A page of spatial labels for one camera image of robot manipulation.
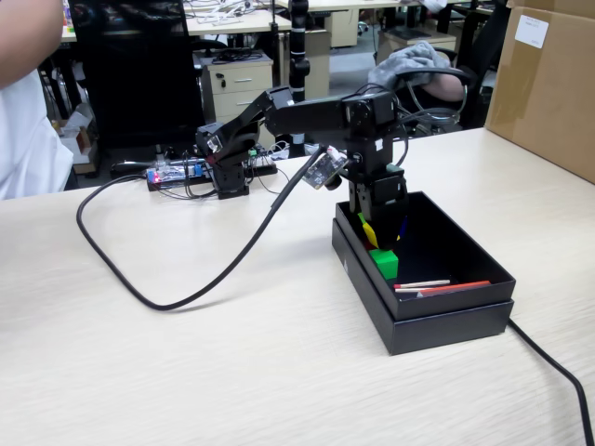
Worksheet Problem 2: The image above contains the black cardboard box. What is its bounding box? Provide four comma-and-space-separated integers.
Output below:
334, 190, 517, 321

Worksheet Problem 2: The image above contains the large cardboard box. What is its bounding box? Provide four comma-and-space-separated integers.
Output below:
483, 0, 595, 185

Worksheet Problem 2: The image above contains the person white shirt torso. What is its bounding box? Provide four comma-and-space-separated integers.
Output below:
0, 69, 75, 202

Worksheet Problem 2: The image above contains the black jointed stand pole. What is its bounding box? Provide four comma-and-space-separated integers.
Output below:
286, 0, 311, 146

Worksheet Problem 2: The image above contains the beige pedestal cabinet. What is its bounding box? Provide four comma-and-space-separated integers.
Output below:
324, 8, 362, 48

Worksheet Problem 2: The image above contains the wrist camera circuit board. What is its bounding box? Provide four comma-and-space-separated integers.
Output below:
300, 147, 349, 190

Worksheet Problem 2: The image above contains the beige side cabinet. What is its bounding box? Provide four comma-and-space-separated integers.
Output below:
304, 30, 332, 101

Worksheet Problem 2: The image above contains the thick black camera cable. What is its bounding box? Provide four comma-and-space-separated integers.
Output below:
75, 146, 326, 311

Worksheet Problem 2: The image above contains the person bare forearm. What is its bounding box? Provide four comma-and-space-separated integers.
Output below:
0, 0, 65, 88

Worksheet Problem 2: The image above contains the green wooden cube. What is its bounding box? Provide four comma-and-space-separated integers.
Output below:
368, 248, 400, 281

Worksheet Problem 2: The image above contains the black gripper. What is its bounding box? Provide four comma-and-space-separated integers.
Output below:
348, 174, 411, 250

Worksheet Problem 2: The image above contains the stack of small boxes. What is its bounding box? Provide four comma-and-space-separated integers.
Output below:
50, 104, 100, 176

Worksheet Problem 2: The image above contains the long beige desk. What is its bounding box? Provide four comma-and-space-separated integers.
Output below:
273, 0, 422, 13

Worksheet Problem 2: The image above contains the black open box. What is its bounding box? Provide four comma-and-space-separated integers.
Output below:
330, 217, 515, 357

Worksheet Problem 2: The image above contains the pink seat cushion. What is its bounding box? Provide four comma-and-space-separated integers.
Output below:
426, 72, 468, 102

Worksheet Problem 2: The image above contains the thin black wire bundle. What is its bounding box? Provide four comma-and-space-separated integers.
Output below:
180, 83, 466, 202

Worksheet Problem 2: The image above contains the beige office desk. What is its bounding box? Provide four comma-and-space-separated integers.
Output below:
184, 8, 294, 36

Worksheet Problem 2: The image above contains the thin black pole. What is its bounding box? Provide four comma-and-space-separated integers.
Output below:
270, 7, 281, 94

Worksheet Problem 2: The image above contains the black office chair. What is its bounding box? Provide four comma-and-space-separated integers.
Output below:
378, 0, 512, 143

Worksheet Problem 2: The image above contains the motor controller board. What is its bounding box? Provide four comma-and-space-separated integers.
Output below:
146, 148, 280, 192

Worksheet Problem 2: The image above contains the thick black power cable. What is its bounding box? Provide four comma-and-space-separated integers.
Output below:
506, 318, 595, 446

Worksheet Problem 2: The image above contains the beige drawer cabinet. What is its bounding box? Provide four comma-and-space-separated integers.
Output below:
200, 49, 275, 150

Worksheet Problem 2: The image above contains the yellow wooden cube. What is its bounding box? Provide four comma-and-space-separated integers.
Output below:
362, 220, 381, 251

